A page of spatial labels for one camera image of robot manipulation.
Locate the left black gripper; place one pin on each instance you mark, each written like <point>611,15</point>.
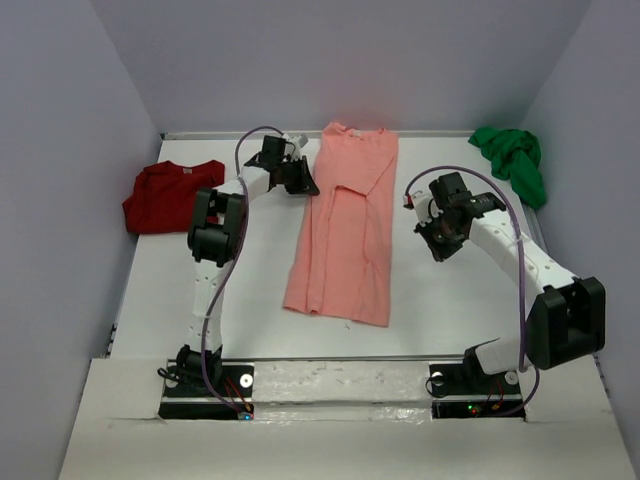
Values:
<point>296,175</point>

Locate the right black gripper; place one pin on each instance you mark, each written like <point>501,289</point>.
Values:
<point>441,238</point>

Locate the pink t-shirt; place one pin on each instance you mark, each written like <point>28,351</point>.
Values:
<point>342,265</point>

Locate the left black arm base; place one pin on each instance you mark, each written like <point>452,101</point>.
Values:
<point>210,395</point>

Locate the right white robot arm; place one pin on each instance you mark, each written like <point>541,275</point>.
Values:
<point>561,315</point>

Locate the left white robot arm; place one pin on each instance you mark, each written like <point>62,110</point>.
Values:
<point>216,238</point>

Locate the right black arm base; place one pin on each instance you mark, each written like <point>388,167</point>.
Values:
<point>464,390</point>

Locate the green crumpled t-shirt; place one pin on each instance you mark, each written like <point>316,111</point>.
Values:
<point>515,156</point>

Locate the red folded t-shirt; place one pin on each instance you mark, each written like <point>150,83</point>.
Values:
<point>163,196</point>

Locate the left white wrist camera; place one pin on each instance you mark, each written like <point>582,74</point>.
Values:
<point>294,144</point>

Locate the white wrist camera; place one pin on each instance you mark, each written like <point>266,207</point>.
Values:
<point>421,203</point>
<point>294,144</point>

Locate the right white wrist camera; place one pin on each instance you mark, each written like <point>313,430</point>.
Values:
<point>421,203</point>

